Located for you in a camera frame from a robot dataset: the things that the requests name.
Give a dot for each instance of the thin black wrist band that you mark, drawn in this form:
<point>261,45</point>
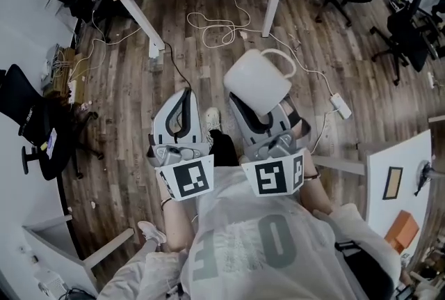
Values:
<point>166,202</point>

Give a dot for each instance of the black mesh office chair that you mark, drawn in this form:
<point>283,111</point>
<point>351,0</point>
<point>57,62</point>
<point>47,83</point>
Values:
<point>408,27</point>

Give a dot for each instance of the person's white sneaker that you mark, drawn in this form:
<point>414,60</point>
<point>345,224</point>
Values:
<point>153,231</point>
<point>212,119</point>

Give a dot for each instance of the white power strip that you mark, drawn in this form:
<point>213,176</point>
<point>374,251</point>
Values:
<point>72,91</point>
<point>341,105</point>

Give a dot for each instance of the person's light trouser leg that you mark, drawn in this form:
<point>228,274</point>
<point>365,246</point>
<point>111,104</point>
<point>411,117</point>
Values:
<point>128,274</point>

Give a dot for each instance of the black frame with tan panel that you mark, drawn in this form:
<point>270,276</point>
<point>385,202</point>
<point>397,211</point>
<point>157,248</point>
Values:
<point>393,183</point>

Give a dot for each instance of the person's left forearm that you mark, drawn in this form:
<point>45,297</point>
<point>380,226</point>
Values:
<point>177,225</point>

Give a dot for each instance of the person's right forearm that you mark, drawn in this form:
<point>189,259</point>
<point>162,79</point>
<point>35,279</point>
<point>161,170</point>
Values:
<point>314,194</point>

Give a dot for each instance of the white side desk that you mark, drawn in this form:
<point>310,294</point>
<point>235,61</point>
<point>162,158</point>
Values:
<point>52,243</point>

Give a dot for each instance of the orange box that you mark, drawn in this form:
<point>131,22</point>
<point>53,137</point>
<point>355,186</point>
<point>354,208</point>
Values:
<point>403,230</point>

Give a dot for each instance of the black office chair with tag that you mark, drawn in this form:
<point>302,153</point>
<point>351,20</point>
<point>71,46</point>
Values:
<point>24,107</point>

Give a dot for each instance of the person's black trouser leg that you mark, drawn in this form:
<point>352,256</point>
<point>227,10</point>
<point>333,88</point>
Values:
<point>224,149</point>

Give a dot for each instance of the person's white printed shirt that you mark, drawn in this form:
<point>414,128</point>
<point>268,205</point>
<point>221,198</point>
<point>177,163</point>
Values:
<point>264,250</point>

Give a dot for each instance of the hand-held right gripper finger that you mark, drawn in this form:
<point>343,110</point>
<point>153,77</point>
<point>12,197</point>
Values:
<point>282,122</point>
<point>245,124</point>

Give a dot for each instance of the person's right hand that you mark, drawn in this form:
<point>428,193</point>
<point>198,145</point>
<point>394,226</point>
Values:
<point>301,127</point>

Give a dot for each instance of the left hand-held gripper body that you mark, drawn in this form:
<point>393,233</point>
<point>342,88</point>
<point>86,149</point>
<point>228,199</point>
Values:
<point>187,177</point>

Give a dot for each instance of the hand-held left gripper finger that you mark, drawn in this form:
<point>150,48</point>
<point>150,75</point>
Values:
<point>161,124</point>
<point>195,128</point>

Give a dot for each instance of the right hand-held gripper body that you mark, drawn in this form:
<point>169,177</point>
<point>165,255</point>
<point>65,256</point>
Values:
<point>271,177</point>

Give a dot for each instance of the white ceramic mug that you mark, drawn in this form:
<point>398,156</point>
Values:
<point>255,83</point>

